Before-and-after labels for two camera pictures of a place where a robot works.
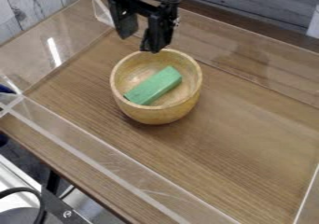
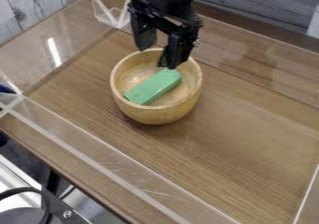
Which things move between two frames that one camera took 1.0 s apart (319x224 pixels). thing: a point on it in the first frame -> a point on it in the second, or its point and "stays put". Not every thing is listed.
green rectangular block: [149, 90] stays put
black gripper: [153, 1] -> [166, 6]
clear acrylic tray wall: [253, 55] stays put
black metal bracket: [55, 205] stays put
